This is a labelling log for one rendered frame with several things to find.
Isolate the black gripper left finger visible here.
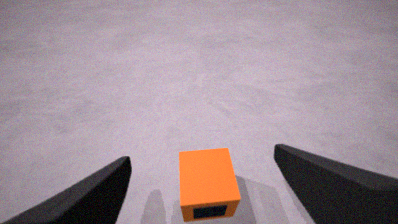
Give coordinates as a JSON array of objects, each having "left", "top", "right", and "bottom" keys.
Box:
[{"left": 1, "top": 156, "right": 132, "bottom": 224}]

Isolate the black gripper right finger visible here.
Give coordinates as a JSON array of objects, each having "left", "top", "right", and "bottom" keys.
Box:
[{"left": 273, "top": 144, "right": 398, "bottom": 224}]

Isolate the orange block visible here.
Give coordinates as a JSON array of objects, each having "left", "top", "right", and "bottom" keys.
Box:
[{"left": 179, "top": 148, "right": 240, "bottom": 222}]

